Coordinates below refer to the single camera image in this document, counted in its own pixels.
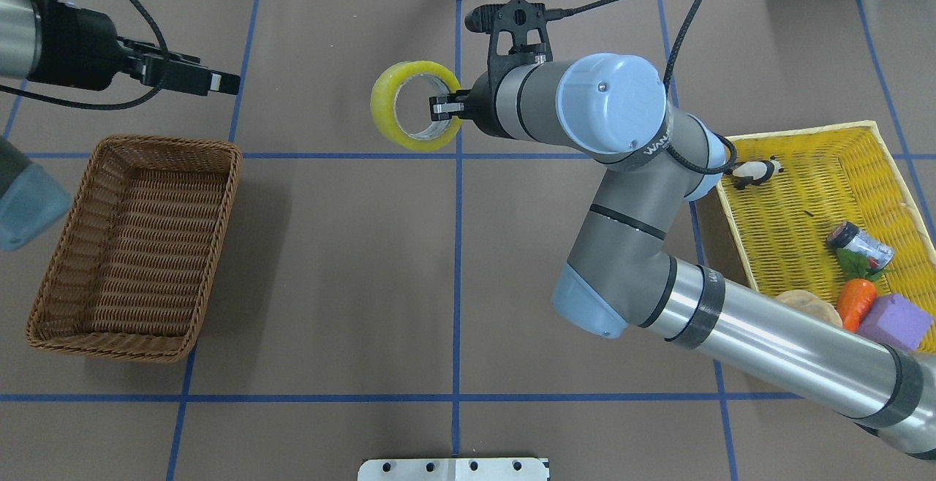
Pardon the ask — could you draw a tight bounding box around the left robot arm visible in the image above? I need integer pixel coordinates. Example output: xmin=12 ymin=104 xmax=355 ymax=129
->
xmin=1 ymin=0 xmax=241 ymax=251

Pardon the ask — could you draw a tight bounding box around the brown wicker basket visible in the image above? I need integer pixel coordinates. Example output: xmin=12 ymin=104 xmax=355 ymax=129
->
xmin=26 ymin=135 xmax=243 ymax=363

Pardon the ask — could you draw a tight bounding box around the purple foam block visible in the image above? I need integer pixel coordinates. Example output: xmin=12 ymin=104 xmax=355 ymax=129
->
xmin=857 ymin=292 xmax=934 ymax=352

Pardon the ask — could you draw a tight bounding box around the toy carrot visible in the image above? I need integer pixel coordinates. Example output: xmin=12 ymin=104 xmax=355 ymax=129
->
xmin=835 ymin=248 xmax=886 ymax=333

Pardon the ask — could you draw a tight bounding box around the toy croissant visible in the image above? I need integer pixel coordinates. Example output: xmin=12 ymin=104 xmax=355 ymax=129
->
xmin=775 ymin=289 xmax=843 ymax=327

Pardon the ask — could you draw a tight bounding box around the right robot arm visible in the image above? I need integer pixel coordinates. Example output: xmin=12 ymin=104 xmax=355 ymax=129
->
xmin=430 ymin=53 xmax=935 ymax=461

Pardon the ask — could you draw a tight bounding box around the yellow woven basket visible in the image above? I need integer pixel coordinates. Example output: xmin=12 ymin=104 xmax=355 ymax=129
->
xmin=696 ymin=121 xmax=935 ymax=314

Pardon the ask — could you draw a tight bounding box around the panda toy figurine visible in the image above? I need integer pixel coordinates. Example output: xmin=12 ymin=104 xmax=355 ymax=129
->
xmin=728 ymin=156 xmax=785 ymax=190

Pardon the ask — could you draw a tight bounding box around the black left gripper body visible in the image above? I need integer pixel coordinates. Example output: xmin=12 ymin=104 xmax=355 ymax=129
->
xmin=28 ymin=4 xmax=143 ymax=91

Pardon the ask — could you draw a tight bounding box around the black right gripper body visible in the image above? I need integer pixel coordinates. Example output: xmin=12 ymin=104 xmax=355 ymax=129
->
xmin=459 ymin=72 xmax=512 ymax=138

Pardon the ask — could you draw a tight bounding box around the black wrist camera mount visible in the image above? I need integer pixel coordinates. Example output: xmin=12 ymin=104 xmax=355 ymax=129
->
xmin=464 ymin=0 xmax=559 ymax=71

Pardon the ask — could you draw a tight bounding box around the small dark jar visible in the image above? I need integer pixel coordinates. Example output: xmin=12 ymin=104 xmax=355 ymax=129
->
xmin=826 ymin=221 xmax=896 ymax=274

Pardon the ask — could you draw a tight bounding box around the yellow clear tape roll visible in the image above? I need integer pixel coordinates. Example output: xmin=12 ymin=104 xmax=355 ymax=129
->
xmin=370 ymin=59 xmax=461 ymax=152

